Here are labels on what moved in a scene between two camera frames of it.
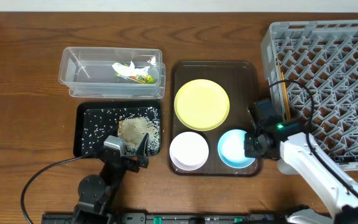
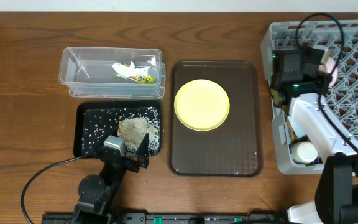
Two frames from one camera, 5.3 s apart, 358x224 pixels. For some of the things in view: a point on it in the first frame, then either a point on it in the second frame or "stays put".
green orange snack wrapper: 145,79 stays put
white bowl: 189,150 -> 327,65
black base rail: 178,218 stays put
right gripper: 253,146 -> 317,57
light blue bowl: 230,149 -> 298,130
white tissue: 130,70 stays put
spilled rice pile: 131,124 stays put
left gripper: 127,161 stays put
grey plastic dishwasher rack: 323,74 stays put
